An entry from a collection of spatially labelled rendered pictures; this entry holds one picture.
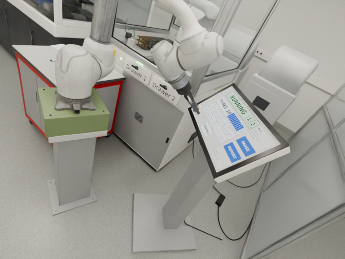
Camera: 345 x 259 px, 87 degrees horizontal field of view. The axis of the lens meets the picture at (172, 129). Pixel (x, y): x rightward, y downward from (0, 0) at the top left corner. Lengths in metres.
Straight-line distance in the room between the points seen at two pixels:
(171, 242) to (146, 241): 0.20
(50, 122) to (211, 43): 0.76
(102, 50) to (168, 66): 0.41
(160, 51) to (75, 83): 0.42
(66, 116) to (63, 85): 0.14
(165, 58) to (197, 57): 0.14
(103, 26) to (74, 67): 0.26
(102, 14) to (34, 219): 1.36
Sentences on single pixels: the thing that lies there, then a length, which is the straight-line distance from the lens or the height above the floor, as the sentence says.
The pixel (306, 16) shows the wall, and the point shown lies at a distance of 4.42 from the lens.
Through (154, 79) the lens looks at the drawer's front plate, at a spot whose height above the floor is 0.90.
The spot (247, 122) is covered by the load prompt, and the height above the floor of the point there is 1.15.
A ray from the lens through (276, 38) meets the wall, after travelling 4.42.
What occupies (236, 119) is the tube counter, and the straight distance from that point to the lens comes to 0.93.
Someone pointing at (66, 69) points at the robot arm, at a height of 1.07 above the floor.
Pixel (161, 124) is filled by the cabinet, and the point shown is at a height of 0.57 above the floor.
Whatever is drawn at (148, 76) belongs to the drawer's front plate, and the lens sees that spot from 1.54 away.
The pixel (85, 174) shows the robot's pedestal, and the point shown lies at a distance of 1.42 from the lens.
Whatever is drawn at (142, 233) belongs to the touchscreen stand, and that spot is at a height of 0.03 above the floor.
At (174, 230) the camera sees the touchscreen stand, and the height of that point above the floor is 0.04.
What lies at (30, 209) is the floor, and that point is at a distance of 1.70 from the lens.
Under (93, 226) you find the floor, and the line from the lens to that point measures 1.60.
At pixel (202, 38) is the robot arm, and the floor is 1.39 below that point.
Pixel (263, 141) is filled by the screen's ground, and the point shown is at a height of 1.15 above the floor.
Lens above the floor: 1.48
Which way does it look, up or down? 35 degrees down
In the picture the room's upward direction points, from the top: 25 degrees clockwise
